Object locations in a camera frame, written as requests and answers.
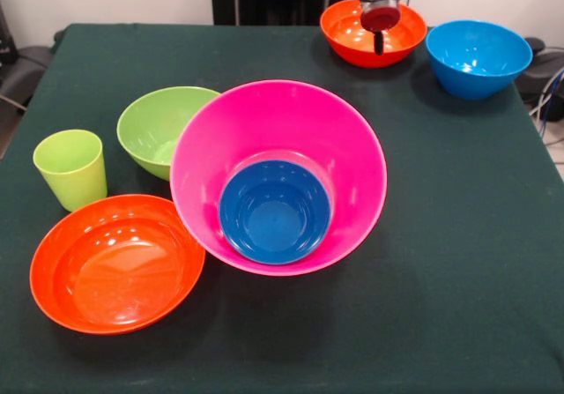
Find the black equipment box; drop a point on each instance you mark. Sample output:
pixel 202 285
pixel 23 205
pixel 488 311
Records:
pixel 5 37

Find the large pink bowl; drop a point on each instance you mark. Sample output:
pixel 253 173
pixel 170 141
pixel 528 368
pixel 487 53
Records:
pixel 282 121

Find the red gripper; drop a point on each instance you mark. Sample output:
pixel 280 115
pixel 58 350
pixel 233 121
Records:
pixel 380 19

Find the small dark blue bowl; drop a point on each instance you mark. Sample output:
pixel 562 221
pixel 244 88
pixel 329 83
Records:
pixel 275 217

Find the light blue bowl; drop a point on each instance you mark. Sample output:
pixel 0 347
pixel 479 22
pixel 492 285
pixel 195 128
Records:
pixel 478 59

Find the black pedestal foot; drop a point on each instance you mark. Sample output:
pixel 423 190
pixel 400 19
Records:
pixel 544 68
pixel 22 72

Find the green bowl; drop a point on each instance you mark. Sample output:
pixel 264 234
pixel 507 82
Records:
pixel 150 129

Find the red-orange bowl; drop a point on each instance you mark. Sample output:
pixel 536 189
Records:
pixel 114 266
pixel 348 41

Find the dark green table cloth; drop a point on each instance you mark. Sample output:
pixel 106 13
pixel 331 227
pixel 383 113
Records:
pixel 440 279

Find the light green cup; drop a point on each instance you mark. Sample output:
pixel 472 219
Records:
pixel 70 173

